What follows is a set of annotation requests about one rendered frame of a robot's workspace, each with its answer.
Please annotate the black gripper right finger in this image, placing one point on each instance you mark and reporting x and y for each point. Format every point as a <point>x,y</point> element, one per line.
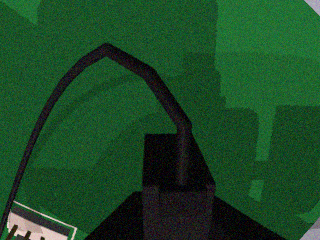
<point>229,223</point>

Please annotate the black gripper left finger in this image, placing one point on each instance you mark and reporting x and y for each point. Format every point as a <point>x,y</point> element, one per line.
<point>125,223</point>

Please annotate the green circuit board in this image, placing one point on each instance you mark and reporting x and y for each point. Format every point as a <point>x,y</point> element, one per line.
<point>246,72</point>

